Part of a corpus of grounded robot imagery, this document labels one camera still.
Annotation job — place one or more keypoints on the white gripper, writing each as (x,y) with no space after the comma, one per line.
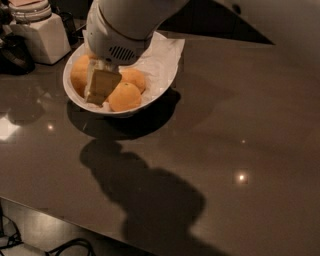
(111,41)

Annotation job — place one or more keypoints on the white oval bowl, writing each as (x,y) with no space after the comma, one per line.
(156,93)

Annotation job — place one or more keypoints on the white square ceramic jar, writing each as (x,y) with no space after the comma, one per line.
(43,30)

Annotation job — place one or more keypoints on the orange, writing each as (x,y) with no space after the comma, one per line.
(124,97)
(135,77)
(78,74)

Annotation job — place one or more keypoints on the white paper liner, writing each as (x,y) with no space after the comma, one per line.
(160,56)

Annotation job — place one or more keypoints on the black mesh holder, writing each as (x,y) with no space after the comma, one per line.
(69,25)

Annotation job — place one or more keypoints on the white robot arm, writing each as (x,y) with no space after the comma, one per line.
(293,25)

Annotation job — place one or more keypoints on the black round object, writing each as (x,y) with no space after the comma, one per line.
(15,58)

